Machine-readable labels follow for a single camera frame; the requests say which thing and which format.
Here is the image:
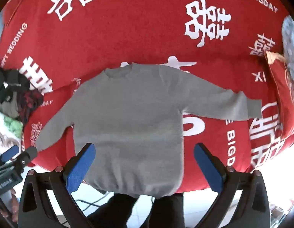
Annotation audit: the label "red pillow with orange edge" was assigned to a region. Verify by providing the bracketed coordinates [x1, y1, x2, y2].
[264, 51, 294, 145]

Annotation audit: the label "red printed blanket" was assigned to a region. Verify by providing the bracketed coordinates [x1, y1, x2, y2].
[0, 0, 294, 193]

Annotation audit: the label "person's right leg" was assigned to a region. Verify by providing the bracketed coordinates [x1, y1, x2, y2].
[148, 192, 185, 228]

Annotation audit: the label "thin dark cable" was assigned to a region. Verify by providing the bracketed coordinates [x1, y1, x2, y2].
[58, 191, 114, 226]

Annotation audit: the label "olive garment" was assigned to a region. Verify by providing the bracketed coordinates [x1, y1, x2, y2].
[0, 97, 20, 119]

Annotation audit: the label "dark red plaid garment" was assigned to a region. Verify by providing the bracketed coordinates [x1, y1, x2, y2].
[15, 89, 44, 125]

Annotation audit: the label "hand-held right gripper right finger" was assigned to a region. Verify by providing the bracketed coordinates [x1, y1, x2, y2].
[193, 143, 277, 228]

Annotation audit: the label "grey patterned pillow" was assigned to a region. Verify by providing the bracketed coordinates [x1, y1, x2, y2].
[281, 15, 294, 114]

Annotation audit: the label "person's left hand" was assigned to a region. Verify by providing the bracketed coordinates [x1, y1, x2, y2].
[1, 187, 20, 226]

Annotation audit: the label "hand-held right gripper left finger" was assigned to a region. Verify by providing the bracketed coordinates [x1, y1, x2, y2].
[18, 143, 95, 228]

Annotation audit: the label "printed picture bag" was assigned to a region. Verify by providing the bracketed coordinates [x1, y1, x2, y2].
[0, 109, 24, 154]

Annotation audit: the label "person's dark trousers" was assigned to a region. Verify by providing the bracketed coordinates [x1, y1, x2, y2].
[86, 191, 153, 228]

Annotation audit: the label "grey sweater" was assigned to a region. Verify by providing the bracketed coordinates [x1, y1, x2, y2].
[34, 62, 262, 198]

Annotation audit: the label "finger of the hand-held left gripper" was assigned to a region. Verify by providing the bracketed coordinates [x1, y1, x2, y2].
[0, 145, 21, 169]
[13, 146, 38, 172]

